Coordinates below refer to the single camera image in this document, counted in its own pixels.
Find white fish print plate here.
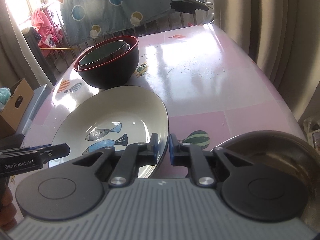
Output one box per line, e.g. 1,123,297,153
48,86,169,167

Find small steel plate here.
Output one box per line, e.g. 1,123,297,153
219,131,319,232

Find black red lacquer bowl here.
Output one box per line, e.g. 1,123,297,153
73,35,139,89

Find small dark green bowl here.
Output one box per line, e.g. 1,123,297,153
111,43,130,59

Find grey-green ceramic bowl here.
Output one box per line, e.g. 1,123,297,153
79,40,126,69

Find person's left hand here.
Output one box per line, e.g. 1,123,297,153
0,186,17,231

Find grey storage box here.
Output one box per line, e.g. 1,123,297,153
15,85,52,135

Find brown cardboard box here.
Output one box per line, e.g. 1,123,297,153
1,79,34,139

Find teal plastic bag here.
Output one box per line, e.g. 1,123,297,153
0,87,11,111

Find yellow broom stick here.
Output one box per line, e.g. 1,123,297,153
40,47,80,50

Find pink hanging clothes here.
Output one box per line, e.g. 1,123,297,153
31,8,62,57

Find blue dotted hanging blanket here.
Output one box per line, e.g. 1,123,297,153
60,0,203,46

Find black bicycle saddle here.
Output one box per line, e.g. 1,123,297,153
170,0,209,14

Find beige curtain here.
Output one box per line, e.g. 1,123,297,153
213,0,319,122

